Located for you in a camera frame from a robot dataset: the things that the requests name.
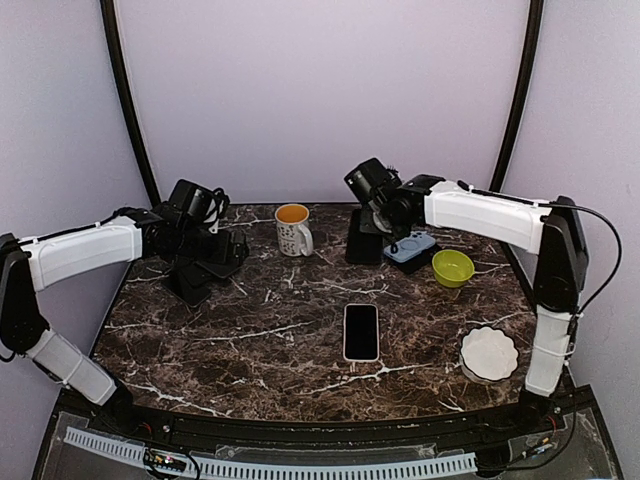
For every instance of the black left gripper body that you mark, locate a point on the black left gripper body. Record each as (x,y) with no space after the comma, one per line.
(209,250)

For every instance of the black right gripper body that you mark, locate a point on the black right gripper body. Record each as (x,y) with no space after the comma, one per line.
(400,229)

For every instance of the pink phone case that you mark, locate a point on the pink phone case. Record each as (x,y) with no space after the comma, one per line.
(360,332)

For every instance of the purple-edged black smartphone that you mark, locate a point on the purple-edged black smartphone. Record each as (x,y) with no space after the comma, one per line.
(219,270)

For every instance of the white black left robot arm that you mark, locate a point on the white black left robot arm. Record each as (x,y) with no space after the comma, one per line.
(35,268)

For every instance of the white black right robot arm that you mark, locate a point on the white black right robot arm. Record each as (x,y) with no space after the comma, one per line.
(550,231)

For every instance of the light blue phone case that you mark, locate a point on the light blue phone case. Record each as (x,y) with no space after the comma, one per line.
(409,247)

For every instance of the black smartphone lower stack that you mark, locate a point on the black smartphone lower stack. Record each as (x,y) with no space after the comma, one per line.
(197,276)

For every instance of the black smartphone bottom stack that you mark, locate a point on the black smartphone bottom stack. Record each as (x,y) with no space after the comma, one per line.
(179,286)

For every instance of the white floral mug yellow inside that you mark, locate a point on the white floral mug yellow inside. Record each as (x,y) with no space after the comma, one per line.
(294,235)

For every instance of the lime green bowl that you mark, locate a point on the lime green bowl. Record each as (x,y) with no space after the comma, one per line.
(452,268)

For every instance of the white scalloped dish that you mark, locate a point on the white scalloped dish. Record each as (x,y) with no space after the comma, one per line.
(487,355)

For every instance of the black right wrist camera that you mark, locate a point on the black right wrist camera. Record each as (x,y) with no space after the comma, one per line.
(373,182)

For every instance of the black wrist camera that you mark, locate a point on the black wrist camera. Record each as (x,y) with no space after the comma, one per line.
(373,182)
(198,206)

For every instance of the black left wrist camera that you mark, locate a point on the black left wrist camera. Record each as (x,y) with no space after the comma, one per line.
(198,206)

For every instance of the black front table rail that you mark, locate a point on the black front table rail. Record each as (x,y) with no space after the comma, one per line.
(466,430)

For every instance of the black right corner post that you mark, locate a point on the black right corner post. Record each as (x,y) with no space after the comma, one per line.
(521,89)

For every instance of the black corner post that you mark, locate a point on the black corner post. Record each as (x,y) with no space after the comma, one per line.
(521,89)
(125,96)

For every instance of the white slotted cable duct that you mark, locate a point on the white slotted cable duct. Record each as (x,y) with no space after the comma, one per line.
(234,462)

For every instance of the black left corner post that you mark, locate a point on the black left corner post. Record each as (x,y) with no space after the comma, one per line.
(125,96)

